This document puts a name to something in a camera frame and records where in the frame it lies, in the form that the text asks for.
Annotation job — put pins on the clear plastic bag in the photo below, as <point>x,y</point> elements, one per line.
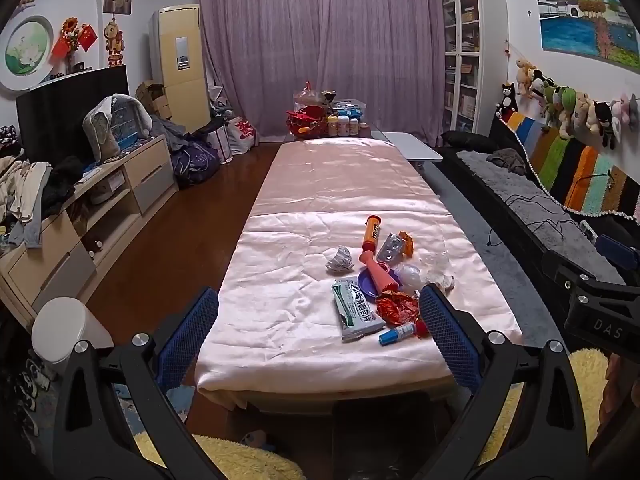
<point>431,267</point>

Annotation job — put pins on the grey fluffy blanket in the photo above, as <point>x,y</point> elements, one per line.
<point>525,195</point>

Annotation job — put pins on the blue bird cage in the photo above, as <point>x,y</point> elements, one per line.
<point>124,125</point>

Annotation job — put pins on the red crumpled wrapper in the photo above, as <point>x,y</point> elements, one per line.
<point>397,307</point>

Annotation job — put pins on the dark blue bag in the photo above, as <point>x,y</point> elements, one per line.
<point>196,162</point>

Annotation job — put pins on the white round bin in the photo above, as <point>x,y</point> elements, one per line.
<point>60,325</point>

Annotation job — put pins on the blue white small tube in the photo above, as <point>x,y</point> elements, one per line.
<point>397,334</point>

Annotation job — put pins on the cardboard boxes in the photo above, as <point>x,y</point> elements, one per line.
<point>152,97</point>

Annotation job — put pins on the round wall decoration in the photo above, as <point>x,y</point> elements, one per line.
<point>25,52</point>

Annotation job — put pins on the purple curtain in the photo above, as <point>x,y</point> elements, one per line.
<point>325,35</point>

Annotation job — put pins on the small red flag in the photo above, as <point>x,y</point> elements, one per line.
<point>88,37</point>
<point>61,47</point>

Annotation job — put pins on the pink plastic horn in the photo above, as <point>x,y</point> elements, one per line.
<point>382,275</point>

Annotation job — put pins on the orange crumpled wrapper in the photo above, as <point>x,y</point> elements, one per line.
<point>407,244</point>

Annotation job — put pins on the yellow fluffy rug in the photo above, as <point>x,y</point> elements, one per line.
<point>587,385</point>

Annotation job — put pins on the white glass bookcase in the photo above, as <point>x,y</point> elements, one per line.
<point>462,60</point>

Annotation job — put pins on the artificial sunflower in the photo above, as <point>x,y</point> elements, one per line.
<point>71,25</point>

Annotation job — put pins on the black television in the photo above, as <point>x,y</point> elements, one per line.
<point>55,115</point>

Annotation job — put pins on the white folding table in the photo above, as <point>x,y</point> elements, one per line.
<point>410,145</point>

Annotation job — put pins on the pile of clothes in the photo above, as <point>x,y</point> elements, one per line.
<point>25,185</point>

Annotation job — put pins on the silver blister pack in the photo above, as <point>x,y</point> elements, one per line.
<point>390,247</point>

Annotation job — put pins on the grey clothes heap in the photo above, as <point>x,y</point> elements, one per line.
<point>170,130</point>

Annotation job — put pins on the pink satin tablecloth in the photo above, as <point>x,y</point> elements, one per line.
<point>310,200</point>

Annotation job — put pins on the purple plastic plate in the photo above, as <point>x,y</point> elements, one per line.
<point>370,287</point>

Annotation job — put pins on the black sofa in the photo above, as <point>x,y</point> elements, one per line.
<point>505,210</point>

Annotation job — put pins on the orange tube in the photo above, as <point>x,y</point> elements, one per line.
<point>373,234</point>

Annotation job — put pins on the dark cloth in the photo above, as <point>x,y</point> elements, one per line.
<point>510,161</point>

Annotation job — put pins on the grey white cage cover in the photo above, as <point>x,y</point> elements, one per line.
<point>102,132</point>

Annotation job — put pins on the beige television cabinet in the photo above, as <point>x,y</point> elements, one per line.
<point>145,170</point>

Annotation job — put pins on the green white medicine packet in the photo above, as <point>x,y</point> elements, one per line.
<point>357,312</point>

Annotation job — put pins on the row of plush toys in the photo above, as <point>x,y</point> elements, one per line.
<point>565,100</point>

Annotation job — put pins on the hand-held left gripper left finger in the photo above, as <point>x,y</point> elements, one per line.
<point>190,340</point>

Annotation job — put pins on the landscape wall painting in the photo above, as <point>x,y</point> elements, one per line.
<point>575,25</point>

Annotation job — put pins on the yellow standing air conditioner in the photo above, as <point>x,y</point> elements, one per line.
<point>182,85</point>

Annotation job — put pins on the red white shopping bag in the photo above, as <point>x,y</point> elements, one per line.
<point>242,134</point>

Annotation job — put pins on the grey rug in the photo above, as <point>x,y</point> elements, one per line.
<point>500,270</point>

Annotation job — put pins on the striped crocheted blanket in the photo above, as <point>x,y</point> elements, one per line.
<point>585,170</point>

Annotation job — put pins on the black cushion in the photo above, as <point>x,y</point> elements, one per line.
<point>467,140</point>

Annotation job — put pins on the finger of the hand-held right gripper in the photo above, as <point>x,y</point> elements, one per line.
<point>615,251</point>
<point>565,272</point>

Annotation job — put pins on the red gold hanging ornament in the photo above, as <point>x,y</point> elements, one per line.
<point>114,40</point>

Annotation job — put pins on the crumpled paper ball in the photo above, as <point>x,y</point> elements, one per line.
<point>340,259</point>

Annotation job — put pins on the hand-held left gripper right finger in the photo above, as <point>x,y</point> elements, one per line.
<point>450,340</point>

